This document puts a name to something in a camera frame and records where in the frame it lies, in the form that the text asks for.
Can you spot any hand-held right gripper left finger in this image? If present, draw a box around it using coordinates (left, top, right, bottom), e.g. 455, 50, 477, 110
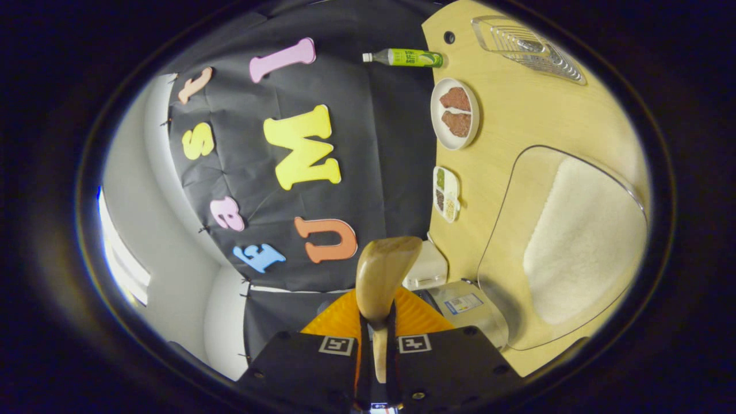
239, 290, 373, 414

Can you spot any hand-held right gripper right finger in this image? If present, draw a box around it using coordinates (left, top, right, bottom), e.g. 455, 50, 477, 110
384, 287, 521, 413

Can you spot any grey rice cooker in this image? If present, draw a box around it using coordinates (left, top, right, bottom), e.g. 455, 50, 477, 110
428, 281, 509, 351

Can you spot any wooden spoon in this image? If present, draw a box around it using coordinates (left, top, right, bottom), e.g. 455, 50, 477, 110
355, 236, 423, 383

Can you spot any pile of white rice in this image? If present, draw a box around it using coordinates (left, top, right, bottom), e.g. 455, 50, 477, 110
523, 156, 648, 325

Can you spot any clear chopstick holder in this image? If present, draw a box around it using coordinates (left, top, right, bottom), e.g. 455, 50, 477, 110
471, 16, 587, 86

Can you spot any white utensil holder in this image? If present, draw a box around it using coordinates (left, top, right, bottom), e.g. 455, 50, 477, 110
402, 240, 448, 291

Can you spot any clear glass dish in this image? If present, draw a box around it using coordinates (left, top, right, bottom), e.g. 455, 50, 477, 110
477, 145, 649, 351

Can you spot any small white divided dish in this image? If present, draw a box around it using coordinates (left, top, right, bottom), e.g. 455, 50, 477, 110
432, 166, 461, 224

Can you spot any black backdrop cloth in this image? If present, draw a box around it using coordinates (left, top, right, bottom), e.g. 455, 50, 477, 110
167, 0, 443, 360

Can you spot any long ceiling light panel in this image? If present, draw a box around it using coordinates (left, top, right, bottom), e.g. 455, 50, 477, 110
99, 187, 151, 305

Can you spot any white round plate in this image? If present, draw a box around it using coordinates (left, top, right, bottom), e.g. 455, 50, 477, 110
430, 78, 481, 151

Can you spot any brown meat piece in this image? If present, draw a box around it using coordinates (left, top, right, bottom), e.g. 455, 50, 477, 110
442, 111, 473, 137
440, 86, 472, 113

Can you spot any green label drink bottle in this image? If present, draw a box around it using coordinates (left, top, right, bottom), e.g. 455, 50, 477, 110
362, 48, 444, 68

